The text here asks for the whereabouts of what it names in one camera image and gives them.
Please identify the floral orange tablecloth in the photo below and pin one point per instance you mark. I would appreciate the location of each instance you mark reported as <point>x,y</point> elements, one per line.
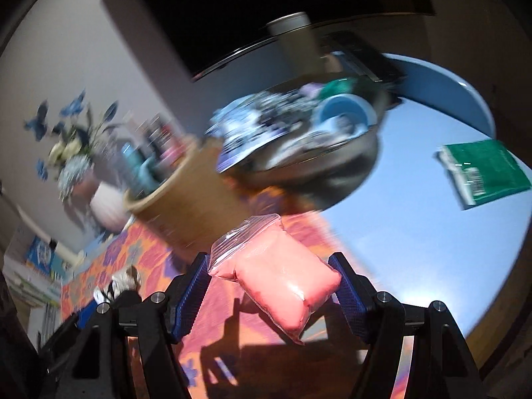
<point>141,249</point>

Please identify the green packet white label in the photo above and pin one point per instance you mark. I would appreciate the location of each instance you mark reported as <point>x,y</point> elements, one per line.
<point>490,166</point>

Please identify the dark bottle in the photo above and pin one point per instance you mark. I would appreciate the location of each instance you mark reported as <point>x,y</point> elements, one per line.
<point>164,133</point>

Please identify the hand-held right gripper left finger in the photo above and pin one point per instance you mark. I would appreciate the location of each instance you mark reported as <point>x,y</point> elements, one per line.
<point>189,303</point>

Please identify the purple packet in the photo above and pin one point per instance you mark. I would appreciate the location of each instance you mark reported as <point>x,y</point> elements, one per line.
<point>311,90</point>

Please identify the blue flower wall decal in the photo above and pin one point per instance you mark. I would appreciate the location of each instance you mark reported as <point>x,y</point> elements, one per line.
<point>37,122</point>
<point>75,106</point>

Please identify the glass bowl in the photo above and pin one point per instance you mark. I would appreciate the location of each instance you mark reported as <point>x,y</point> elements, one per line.
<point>332,183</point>

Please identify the pink soft packet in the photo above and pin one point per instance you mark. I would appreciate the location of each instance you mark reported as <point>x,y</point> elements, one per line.
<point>282,286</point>

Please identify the stack of books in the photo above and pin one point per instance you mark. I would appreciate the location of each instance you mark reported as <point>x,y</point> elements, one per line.
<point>37,266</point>

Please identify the teal bottle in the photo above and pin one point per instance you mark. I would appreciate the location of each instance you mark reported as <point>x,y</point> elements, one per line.
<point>137,166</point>

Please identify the white ribbed vase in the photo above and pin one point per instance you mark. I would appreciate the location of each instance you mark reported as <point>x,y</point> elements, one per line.
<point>108,208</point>

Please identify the printed photo packet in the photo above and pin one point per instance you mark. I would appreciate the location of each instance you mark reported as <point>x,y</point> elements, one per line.
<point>245,133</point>

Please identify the black box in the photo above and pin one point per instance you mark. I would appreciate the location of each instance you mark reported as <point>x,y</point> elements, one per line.
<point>365,58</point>

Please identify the round wooden holder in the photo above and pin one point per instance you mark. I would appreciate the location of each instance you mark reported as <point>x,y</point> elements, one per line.
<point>195,208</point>

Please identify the flower bouquet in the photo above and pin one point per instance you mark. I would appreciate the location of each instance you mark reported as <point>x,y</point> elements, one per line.
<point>75,166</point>

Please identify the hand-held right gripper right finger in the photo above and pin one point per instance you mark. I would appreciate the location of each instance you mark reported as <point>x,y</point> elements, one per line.
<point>351,299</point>

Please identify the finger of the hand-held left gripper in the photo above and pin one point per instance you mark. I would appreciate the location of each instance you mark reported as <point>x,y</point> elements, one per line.
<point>85,316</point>

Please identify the small white brown plush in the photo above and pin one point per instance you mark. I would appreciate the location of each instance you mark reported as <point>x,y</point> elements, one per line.
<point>122,278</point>

